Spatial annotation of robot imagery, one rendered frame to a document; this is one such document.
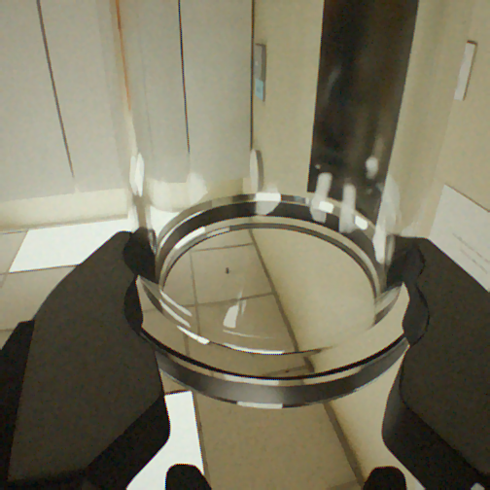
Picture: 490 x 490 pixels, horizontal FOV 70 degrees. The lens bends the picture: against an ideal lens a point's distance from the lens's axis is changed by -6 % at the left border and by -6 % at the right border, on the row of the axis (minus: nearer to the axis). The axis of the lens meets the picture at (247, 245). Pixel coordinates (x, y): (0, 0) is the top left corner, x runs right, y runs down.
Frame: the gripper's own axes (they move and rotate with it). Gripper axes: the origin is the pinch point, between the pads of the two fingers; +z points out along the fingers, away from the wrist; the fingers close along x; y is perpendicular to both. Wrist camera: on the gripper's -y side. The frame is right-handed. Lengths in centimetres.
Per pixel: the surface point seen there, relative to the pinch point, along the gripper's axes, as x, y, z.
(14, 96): -153, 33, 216
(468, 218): 45, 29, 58
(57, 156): -135, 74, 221
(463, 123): 43, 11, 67
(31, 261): -166, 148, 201
